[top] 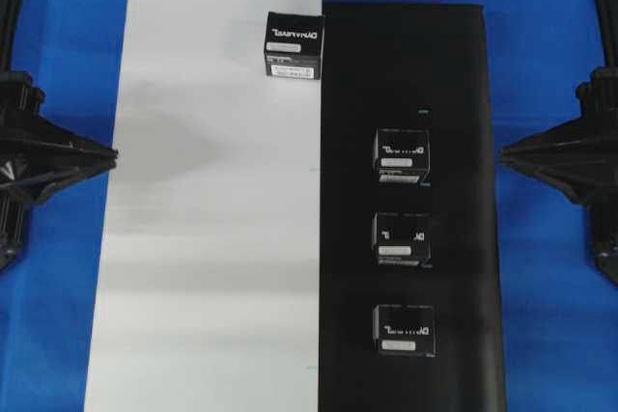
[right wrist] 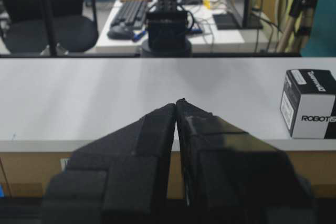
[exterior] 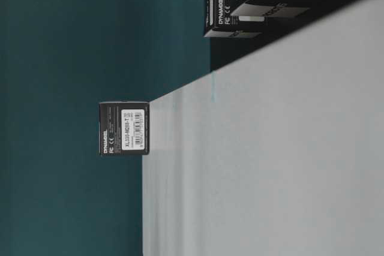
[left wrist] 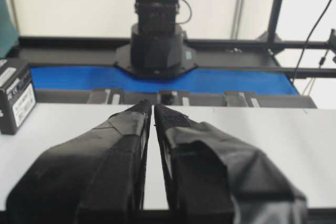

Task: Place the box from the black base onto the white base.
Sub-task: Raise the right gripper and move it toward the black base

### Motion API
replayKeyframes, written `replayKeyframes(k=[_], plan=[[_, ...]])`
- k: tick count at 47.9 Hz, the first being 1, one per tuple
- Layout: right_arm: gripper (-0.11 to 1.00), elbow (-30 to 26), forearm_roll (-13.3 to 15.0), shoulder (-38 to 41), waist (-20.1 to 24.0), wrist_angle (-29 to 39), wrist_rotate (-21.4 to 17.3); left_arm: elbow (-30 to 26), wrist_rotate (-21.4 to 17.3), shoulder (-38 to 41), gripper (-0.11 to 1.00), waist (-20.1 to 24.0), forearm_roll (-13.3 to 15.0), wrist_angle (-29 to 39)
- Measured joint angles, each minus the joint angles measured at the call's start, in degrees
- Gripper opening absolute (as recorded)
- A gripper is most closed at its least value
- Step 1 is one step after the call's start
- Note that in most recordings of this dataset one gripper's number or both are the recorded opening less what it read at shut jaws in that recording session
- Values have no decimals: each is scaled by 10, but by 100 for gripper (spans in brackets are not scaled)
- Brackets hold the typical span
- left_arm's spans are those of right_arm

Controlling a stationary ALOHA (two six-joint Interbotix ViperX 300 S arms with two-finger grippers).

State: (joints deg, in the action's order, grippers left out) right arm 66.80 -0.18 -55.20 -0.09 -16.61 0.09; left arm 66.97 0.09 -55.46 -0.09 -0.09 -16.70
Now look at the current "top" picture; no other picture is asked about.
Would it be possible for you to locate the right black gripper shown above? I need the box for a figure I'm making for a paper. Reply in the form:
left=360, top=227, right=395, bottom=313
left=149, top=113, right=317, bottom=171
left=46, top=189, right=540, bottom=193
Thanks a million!
left=499, top=67, right=617, bottom=206

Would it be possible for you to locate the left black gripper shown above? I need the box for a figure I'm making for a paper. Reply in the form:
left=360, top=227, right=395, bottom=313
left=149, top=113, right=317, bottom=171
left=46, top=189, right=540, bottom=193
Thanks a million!
left=1, top=72, right=119, bottom=208

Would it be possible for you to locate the black dynamixel box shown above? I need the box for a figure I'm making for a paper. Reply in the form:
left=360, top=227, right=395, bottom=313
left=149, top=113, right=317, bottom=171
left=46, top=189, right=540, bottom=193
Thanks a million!
left=264, top=12, right=324, bottom=80
left=372, top=212, right=433, bottom=268
left=373, top=128, right=431, bottom=185
left=373, top=304, right=436, bottom=358

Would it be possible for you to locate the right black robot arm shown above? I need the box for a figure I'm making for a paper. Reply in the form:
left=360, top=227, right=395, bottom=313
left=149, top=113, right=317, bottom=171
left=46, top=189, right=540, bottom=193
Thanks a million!
left=500, top=0, right=617, bottom=284

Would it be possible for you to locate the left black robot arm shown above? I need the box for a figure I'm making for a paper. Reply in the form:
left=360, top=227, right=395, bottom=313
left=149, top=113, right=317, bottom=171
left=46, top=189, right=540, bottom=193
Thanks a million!
left=1, top=0, right=119, bottom=268

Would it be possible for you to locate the black base board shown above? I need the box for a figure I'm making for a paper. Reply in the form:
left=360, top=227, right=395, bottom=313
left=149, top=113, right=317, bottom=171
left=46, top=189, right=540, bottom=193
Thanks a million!
left=318, top=3, right=506, bottom=411

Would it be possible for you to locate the white base board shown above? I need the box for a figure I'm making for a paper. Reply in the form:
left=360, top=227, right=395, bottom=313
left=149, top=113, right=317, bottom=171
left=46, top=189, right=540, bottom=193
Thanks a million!
left=85, top=0, right=323, bottom=411

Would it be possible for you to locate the black Dynamixel box on white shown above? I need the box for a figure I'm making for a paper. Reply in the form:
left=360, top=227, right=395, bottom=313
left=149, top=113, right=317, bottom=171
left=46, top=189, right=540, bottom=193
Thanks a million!
left=264, top=12, right=324, bottom=80

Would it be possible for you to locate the blue table cloth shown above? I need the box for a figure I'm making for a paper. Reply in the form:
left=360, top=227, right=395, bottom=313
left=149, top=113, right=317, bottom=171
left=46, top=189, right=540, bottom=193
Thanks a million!
left=0, top=0, right=618, bottom=412

